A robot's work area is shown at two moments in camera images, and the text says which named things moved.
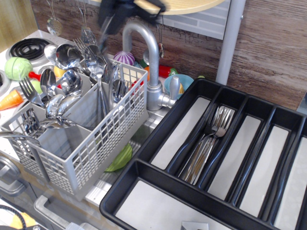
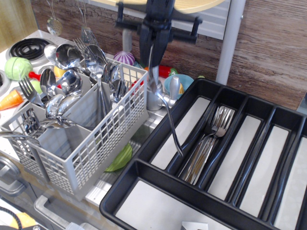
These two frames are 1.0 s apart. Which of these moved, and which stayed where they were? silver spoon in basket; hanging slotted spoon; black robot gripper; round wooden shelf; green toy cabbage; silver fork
Moved: black robot gripper; silver fork
Stayed: green toy cabbage; silver spoon in basket; round wooden shelf; hanging slotted spoon
